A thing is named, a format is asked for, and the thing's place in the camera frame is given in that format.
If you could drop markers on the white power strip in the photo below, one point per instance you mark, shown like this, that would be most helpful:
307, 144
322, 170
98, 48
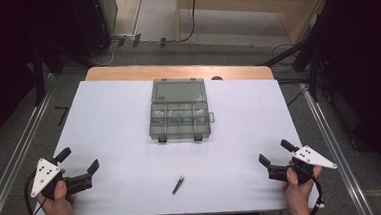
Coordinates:
125, 35

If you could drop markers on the person's right hand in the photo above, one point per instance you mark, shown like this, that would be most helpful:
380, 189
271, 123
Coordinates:
297, 194

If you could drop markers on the white table cover sheet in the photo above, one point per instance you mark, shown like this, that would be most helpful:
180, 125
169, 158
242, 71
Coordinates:
113, 132

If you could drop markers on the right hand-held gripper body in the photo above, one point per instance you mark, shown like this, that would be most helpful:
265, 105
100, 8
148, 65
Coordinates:
315, 156

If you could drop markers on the light wooden furniture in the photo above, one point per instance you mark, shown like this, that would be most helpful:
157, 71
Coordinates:
239, 2

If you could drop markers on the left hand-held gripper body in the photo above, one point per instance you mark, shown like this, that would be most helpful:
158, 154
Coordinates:
44, 176

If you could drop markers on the wooden table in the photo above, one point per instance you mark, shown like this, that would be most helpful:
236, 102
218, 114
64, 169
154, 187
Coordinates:
176, 71

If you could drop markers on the aluminium floor rail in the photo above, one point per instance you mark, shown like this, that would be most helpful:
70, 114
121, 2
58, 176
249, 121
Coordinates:
14, 161
335, 152

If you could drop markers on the black metal stand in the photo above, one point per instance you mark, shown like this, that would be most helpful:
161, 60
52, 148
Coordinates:
38, 76
313, 66

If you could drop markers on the small dark round object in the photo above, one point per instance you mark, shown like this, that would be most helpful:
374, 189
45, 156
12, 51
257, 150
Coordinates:
216, 78

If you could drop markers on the small dark screw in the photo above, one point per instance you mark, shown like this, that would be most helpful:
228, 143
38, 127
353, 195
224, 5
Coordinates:
178, 185

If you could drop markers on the clear grey compartment box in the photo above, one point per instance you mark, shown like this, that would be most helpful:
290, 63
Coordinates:
178, 110

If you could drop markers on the person's left hand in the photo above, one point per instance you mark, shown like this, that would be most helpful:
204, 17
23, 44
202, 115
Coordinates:
59, 209

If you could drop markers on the dark cabinet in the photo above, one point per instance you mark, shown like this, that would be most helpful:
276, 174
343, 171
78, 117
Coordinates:
89, 20

